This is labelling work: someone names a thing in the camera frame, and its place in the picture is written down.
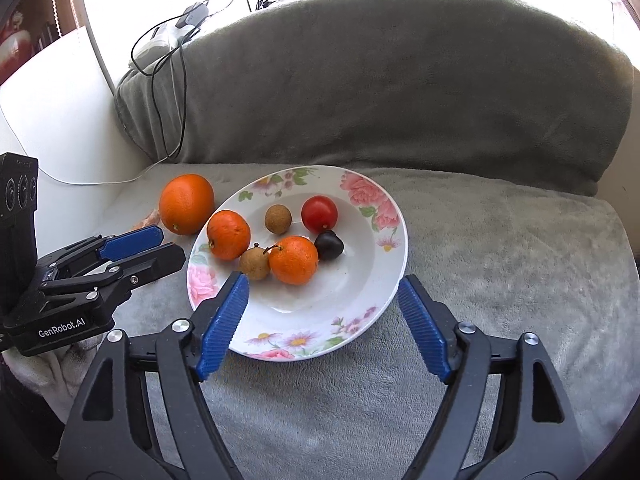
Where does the dark purple grape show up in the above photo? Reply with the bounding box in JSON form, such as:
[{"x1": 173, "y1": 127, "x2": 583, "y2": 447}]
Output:
[{"x1": 314, "y1": 230, "x2": 345, "y2": 262}]

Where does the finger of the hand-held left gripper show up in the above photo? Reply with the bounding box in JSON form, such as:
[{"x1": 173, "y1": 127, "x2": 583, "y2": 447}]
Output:
[
  {"x1": 36, "y1": 225, "x2": 165, "y2": 281},
  {"x1": 35, "y1": 242, "x2": 187, "y2": 313}
]

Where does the red cherry tomato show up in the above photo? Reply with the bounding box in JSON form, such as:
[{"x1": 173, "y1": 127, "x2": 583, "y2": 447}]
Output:
[{"x1": 301, "y1": 195, "x2": 339, "y2": 234}]

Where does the large orange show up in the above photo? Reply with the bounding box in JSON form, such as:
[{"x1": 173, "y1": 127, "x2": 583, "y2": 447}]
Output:
[{"x1": 159, "y1": 174, "x2": 215, "y2": 236}]

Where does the light grey fleece blanket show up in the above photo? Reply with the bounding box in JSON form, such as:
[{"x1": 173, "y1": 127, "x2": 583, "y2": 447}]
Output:
[{"x1": 10, "y1": 162, "x2": 640, "y2": 480}]

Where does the small tangerine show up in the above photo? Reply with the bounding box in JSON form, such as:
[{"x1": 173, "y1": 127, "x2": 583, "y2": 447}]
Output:
[
  {"x1": 207, "y1": 210, "x2": 251, "y2": 261},
  {"x1": 268, "y1": 235, "x2": 319, "y2": 286}
]

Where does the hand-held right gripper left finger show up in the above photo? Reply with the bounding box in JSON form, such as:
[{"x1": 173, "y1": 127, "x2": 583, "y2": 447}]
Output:
[{"x1": 59, "y1": 271, "x2": 251, "y2": 480}]

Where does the white cable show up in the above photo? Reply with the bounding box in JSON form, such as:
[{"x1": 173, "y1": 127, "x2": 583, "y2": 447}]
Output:
[{"x1": 0, "y1": 105, "x2": 151, "y2": 186}]

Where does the white power adapter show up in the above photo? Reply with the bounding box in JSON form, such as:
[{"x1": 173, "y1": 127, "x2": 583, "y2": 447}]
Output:
[{"x1": 129, "y1": 25, "x2": 183, "y2": 68}]

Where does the white fluffy cloth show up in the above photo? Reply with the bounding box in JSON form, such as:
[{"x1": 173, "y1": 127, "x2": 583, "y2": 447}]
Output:
[{"x1": 10, "y1": 337, "x2": 98, "y2": 413}]

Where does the black cable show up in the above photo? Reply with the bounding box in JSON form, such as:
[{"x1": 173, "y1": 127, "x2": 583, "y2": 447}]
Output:
[{"x1": 131, "y1": 0, "x2": 262, "y2": 163}]

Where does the floral white plate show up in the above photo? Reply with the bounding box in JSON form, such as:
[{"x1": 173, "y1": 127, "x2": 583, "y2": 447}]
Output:
[{"x1": 186, "y1": 165, "x2": 409, "y2": 362}]

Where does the dark grey power adapter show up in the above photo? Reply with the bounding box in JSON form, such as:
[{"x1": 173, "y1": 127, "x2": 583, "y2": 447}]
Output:
[{"x1": 175, "y1": 2, "x2": 209, "y2": 29}]

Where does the brown longan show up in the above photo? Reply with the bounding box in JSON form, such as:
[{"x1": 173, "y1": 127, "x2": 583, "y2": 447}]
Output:
[
  {"x1": 239, "y1": 243, "x2": 272, "y2": 281},
  {"x1": 265, "y1": 204, "x2": 293, "y2": 235}
]

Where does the red and white vase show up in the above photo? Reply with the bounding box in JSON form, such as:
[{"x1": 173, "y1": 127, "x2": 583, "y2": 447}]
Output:
[{"x1": 0, "y1": 10, "x2": 37, "y2": 70}]

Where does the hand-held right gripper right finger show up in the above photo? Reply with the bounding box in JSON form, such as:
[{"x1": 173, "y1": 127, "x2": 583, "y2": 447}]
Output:
[{"x1": 397, "y1": 275, "x2": 587, "y2": 480}]

